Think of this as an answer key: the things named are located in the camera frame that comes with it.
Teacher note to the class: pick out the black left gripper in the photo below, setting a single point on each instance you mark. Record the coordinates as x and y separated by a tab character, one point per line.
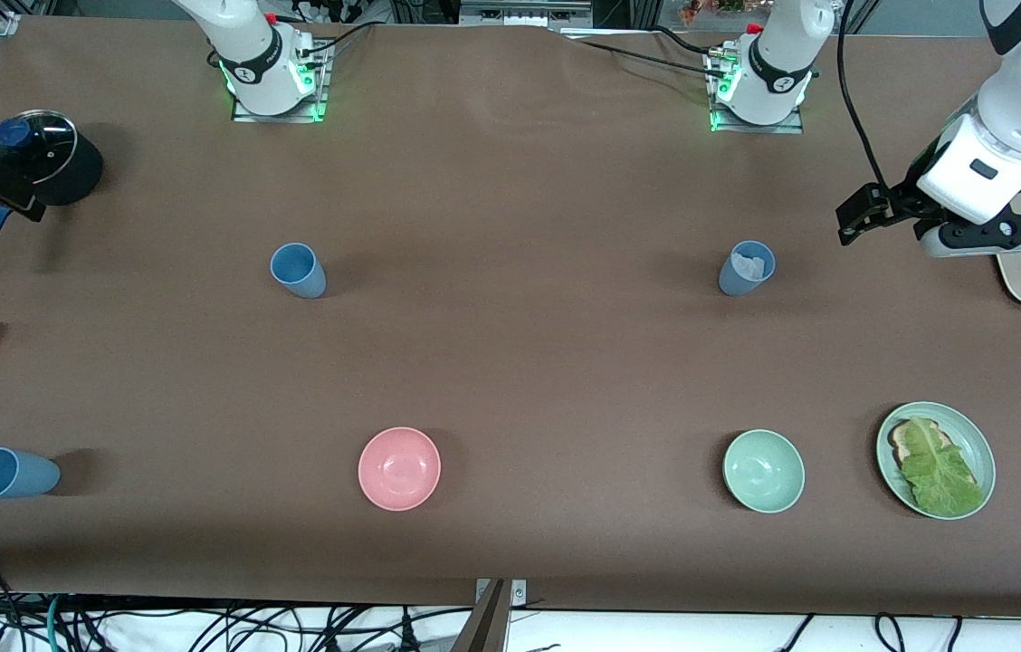
898	201

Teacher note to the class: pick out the blue plastic cup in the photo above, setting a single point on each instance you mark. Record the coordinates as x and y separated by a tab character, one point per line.
22	475
732	281
300	276

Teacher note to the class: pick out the glass lid with blue knob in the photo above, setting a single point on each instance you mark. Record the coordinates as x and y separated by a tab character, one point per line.
49	154

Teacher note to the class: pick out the black cooking pot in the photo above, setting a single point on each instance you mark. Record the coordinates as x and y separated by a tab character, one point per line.
85	172

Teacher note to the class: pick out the crumpled white paper piece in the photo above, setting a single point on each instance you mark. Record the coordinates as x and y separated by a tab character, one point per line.
749	265

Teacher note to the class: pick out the bread slice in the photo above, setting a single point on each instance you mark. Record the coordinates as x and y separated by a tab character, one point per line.
901	439

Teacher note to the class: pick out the mint green plate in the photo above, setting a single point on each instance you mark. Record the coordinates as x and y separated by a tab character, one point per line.
972	444

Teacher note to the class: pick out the green lettuce leaf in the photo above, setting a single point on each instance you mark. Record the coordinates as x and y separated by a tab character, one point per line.
936	471

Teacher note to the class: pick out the mint green bowl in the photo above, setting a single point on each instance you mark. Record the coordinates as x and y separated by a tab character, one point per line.
764	471

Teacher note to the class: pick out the grey power strip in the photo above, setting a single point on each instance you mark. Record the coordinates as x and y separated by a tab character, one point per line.
520	14

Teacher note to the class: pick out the pink bowl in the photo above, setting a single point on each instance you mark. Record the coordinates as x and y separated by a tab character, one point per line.
399	469

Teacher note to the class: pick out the grey diagonal bar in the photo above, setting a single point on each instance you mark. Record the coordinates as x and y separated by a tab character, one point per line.
483	629

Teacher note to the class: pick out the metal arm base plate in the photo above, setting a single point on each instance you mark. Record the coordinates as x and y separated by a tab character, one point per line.
284	118
782	129

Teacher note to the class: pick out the metal table edge bracket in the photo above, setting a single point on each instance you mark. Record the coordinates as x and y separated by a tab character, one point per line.
518	593

